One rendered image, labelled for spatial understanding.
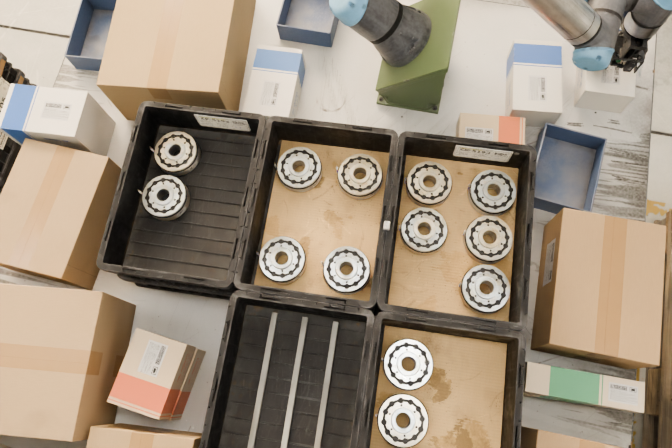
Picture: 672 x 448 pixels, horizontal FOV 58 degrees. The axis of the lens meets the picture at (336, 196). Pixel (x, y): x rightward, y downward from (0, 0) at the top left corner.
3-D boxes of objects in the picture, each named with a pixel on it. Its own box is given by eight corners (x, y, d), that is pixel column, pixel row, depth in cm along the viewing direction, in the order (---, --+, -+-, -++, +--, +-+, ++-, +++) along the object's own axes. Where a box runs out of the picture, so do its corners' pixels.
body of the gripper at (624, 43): (602, 70, 147) (621, 43, 136) (603, 40, 150) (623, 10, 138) (635, 75, 146) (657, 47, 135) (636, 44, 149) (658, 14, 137)
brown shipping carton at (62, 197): (57, 161, 163) (25, 137, 148) (133, 179, 160) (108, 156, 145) (12, 270, 154) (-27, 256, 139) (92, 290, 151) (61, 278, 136)
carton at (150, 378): (148, 331, 140) (136, 327, 133) (196, 347, 138) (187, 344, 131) (120, 401, 135) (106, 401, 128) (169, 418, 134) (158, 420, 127)
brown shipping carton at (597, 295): (543, 226, 150) (563, 207, 135) (636, 243, 148) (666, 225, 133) (530, 349, 142) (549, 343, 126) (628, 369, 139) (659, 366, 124)
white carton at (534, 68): (506, 57, 166) (514, 38, 157) (552, 60, 164) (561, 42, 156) (504, 124, 159) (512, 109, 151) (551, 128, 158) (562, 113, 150)
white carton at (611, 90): (578, 41, 166) (589, 21, 157) (623, 46, 165) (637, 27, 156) (573, 106, 160) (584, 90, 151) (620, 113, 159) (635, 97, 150)
